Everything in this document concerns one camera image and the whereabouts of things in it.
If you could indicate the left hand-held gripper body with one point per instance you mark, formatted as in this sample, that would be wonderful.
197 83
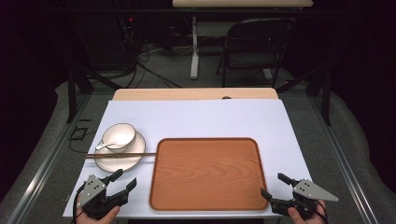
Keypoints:
93 193

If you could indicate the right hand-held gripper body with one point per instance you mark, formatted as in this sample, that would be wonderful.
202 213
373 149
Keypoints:
306 194

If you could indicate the person's right hand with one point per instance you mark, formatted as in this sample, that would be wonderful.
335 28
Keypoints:
300 217

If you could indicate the person's left hand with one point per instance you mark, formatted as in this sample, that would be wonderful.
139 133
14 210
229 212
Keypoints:
102 217

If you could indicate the white plate with dark rim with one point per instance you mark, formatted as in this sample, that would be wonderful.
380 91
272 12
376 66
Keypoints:
124 161

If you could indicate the dark brown chopstick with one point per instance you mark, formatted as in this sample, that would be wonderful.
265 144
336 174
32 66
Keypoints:
130 153
130 156

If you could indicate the white ceramic spoon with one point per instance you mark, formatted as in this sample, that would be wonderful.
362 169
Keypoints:
107 145

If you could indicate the white bowl with dark rim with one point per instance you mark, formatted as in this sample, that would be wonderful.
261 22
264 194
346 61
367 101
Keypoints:
120 136

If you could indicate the brown wooden tray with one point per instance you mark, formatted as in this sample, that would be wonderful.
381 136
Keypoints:
208 174

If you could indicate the black metal stand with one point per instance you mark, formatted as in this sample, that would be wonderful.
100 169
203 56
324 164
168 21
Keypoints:
72 93
325 93

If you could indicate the white table sheet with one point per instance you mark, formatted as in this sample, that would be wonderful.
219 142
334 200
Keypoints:
211 119

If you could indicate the light wooden table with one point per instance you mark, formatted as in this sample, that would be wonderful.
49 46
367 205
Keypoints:
186 94

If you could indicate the black folding chair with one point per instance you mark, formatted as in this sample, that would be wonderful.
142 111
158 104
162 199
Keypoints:
258 43

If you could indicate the white desk with metal leg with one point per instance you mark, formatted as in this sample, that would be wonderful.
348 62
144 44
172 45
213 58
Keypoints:
195 46

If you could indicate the aluminium floor rail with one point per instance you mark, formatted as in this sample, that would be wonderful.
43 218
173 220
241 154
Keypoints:
342 161
46 161

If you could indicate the black floor socket frame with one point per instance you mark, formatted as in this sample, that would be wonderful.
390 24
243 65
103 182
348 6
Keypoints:
77 133

